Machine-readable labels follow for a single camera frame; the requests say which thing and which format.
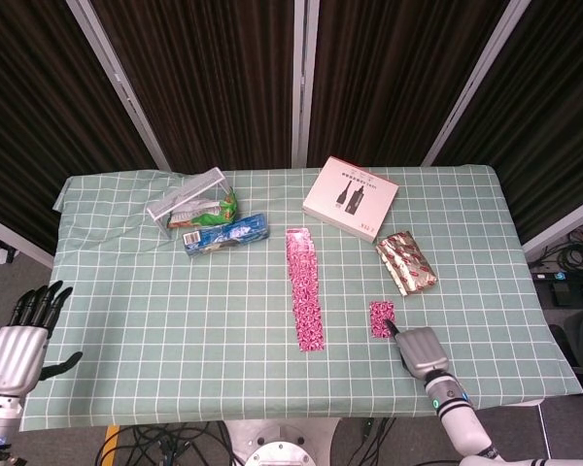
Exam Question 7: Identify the gold foil snack pack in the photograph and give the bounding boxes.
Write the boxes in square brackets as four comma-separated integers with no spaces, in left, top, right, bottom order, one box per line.
[375,230,439,298]

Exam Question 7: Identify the blue cookie box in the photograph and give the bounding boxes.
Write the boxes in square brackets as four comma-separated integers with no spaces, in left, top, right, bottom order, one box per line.
[182,213,272,258]

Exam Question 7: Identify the white partition frame post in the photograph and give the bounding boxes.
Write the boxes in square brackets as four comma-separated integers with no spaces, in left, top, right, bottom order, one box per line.
[421,0,532,166]
[291,0,321,169]
[66,0,185,171]

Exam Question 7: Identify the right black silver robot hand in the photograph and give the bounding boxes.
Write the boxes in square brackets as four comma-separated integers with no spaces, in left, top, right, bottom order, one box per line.
[383,317,451,380]

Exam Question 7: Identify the dark ribbed partition panel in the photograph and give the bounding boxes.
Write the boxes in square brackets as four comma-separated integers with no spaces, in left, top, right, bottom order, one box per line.
[434,0,583,244]
[306,0,511,169]
[0,0,169,253]
[89,0,297,171]

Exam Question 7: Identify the green checked tablecloth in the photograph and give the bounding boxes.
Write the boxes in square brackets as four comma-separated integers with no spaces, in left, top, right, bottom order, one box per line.
[18,164,583,432]

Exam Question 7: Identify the black floor cable bundle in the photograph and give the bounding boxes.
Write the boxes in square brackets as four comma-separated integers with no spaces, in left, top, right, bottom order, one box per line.
[529,217,583,281]
[94,417,227,466]

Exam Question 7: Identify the white pink product box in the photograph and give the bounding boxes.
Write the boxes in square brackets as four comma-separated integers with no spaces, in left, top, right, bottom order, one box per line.
[301,155,400,244]

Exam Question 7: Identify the black power strip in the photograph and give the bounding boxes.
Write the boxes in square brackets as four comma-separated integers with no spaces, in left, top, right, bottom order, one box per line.
[532,270,583,283]

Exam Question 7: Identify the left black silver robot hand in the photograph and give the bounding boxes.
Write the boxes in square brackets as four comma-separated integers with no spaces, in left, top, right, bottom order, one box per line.
[0,280,84,395]

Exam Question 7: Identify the white partition frame rail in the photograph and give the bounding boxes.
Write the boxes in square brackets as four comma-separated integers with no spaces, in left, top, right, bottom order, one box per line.
[0,211,54,268]
[522,191,583,261]

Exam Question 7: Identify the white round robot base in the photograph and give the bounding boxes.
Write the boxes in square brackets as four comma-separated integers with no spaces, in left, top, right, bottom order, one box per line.
[223,417,341,466]

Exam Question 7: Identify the green snack bag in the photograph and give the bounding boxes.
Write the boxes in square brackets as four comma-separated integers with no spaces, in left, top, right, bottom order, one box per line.
[167,187,239,229]

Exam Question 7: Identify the white metal mesh basket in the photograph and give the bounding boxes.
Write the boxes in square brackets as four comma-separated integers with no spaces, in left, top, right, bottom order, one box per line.
[146,166,232,239]

